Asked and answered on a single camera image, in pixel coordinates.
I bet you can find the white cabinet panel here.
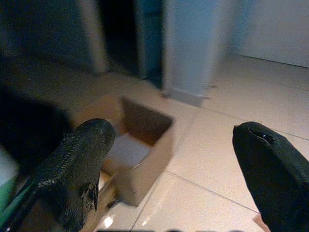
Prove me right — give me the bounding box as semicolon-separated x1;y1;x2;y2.
163;0;233;107

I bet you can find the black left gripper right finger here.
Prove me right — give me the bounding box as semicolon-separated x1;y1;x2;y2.
232;121;309;232

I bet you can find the small cardboard scrap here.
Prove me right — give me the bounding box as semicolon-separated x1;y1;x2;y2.
252;214;269;231

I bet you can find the white paper sheet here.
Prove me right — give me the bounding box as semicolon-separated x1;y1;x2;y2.
103;134;151;171

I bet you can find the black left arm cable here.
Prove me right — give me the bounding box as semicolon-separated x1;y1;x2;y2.
0;178;42;232

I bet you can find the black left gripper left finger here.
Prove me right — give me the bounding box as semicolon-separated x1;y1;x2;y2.
31;118;116;232

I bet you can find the open brown cardboard box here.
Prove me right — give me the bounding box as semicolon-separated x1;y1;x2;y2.
70;95;176;207

